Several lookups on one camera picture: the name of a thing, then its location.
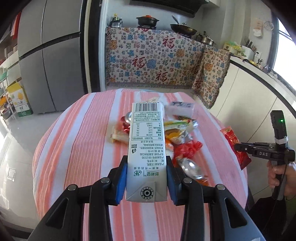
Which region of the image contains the red snack packet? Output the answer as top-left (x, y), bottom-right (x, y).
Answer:
top-left (219, 126), bottom-right (252, 170)

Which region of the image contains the crushed orange soda can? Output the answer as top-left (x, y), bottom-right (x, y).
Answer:
top-left (177, 158), bottom-right (208, 185)

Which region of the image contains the red plastic bag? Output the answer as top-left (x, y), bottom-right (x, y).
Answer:
top-left (172, 141), bottom-right (203, 167)

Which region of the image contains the green yellow snack bag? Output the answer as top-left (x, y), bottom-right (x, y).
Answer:
top-left (164, 119), bottom-right (198, 145)

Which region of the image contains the white milk carton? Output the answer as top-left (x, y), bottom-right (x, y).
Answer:
top-left (125, 102), bottom-right (167, 202)

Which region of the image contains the beige bread wrapper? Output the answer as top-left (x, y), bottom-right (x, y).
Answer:
top-left (110, 126), bottom-right (129, 144)

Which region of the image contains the crushed red soda can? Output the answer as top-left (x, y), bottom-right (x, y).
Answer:
top-left (120, 112), bottom-right (132, 134)

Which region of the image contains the white kitchen cabinet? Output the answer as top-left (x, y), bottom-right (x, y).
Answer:
top-left (208, 55), bottom-right (296, 204)

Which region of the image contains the person's right hand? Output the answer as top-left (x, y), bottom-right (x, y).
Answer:
top-left (266, 159), bottom-right (296, 197)

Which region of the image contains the pink striped tablecloth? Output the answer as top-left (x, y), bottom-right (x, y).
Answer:
top-left (31, 88), bottom-right (249, 241)

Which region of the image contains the clear plastic wrapper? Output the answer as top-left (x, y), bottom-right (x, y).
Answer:
top-left (165, 101), bottom-right (195, 118)

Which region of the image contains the patterned cloth side piece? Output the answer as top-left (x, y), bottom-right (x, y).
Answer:
top-left (192, 45), bottom-right (230, 109)

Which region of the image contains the knife block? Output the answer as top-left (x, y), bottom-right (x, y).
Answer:
top-left (240, 39), bottom-right (255, 60)

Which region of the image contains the steel pot with lid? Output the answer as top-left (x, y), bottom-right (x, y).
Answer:
top-left (196, 31), bottom-right (216, 46)

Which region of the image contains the storage rack shelf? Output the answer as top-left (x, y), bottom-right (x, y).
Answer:
top-left (1, 67), bottom-right (16, 123)

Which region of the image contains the yellow green cardboard box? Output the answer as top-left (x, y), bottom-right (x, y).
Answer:
top-left (7, 82), bottom-right (33, 117)

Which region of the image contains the black wok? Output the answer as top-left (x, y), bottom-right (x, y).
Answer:
top-left (170, 15), bottom-right (197, 37)

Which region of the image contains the patterned fu cloth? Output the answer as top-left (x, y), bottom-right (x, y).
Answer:
top-left (105, 27), bottom-right (206, 89)

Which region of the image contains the black clay pot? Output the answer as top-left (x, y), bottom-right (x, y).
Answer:
top-left (137, 15), bottom-right (159, 27)

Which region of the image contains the grey refrigerator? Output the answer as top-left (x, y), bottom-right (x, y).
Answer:
top-left (18, 0), bottom-right (87, 114)

